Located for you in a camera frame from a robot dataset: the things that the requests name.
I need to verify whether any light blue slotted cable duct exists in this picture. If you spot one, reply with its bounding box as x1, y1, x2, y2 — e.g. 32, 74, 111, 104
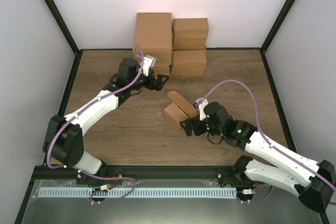
37, 187, 237, 199

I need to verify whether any large cardboard box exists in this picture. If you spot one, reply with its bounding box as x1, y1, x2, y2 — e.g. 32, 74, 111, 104
133, 55, 173, 67
154, 71, 171, 81
148, 65, 171, 76
132, 13, 172, 58

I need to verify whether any bottom large cardboard box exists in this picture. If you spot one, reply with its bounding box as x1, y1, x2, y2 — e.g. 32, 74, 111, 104
154, 71, 171, 81

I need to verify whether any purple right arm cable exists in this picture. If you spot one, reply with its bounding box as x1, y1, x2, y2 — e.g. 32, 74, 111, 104
201, 79, 336, 206

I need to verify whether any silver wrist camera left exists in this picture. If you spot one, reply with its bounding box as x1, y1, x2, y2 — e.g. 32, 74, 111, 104
142, 55, 156, 76

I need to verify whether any black cage frame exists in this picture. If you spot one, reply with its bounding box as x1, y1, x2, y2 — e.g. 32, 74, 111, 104
14, 0, 336, 224

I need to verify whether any top large cardboard box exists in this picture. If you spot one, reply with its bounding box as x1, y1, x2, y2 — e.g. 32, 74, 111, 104
132, 13, 172, 58

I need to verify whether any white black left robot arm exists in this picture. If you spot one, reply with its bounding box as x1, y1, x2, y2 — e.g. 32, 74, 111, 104
43, 56, 170, 184

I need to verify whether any top small cardboard box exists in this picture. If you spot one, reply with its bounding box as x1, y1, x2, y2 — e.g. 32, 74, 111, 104
174, 18, 209, 37

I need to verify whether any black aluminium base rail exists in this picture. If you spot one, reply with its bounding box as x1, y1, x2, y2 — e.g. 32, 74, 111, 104
76, 165, 310, 185

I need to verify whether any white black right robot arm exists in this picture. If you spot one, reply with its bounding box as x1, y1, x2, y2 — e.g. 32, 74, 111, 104
180, 101, 335, 213

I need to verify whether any upper small cardboard box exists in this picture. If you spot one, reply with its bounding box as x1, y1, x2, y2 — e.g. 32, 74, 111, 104
172, 35, 207, 50

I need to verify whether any bottom small cardboard box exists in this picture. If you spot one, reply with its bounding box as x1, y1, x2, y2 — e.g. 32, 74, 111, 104
171, 69, 204, 76

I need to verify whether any small cardboard box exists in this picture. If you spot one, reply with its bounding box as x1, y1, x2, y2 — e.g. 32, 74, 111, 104
172, 49, 207, 70
174, 18, 209, 37
172, 35, 207, 50
171, 69, 204, 76

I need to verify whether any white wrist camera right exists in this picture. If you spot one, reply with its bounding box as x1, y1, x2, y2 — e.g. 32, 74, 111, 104
194, 98, 208, 121

